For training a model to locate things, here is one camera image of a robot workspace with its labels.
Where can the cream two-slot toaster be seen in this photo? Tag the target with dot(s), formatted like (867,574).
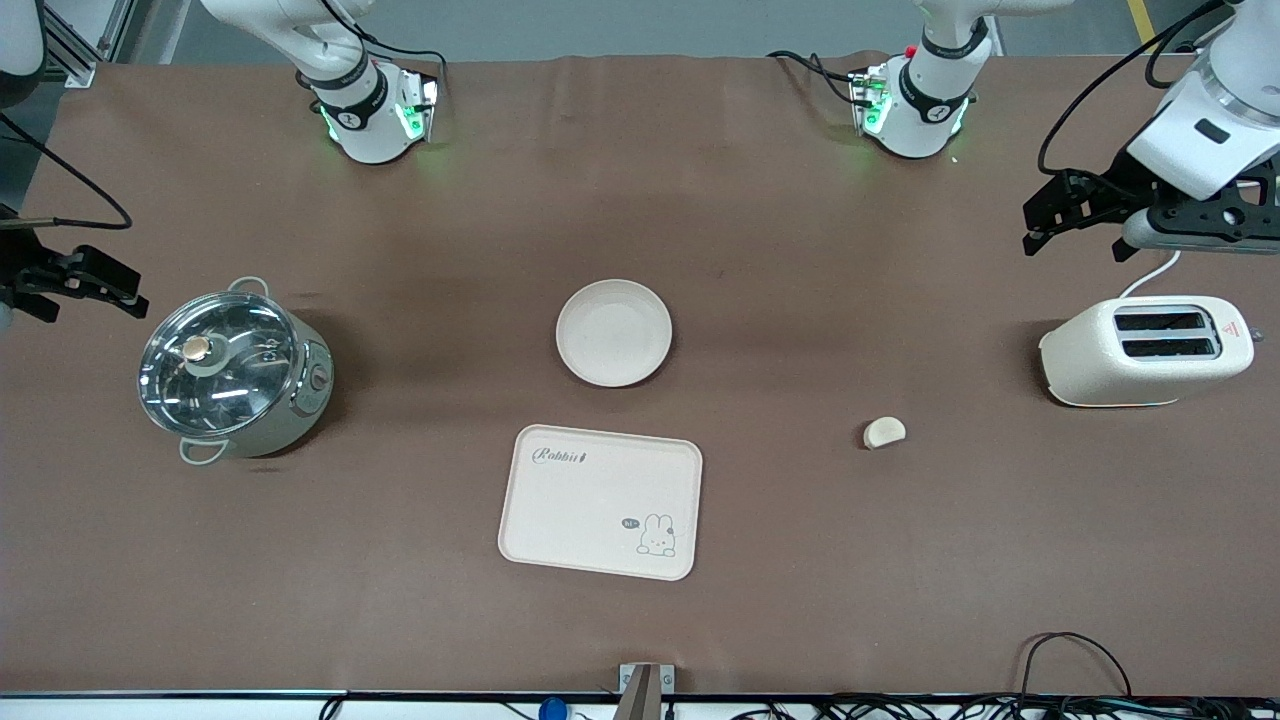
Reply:
(1080,365)

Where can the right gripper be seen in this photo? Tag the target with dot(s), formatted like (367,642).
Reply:
(22,270)

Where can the cream rabbit print tray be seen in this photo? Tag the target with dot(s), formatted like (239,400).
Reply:
(590,510)

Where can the cream round plate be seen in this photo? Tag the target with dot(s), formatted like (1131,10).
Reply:
(613,335)

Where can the white steamed bun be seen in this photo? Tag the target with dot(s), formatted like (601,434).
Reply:
(885,432)

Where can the brown table cover mat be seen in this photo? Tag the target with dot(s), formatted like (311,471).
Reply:
(800,300)

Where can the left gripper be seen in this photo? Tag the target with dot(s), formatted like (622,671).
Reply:
(1118,189)

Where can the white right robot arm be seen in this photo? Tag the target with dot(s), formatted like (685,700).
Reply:
(350,100)

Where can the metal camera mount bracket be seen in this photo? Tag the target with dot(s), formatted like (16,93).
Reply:
(645,690)

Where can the glass pot lid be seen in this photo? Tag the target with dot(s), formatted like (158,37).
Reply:
(230,380)

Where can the pale green electric cooking pot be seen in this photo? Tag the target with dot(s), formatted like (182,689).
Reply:
(305,405)

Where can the blue round object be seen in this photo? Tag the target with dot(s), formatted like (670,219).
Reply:
(552,710)

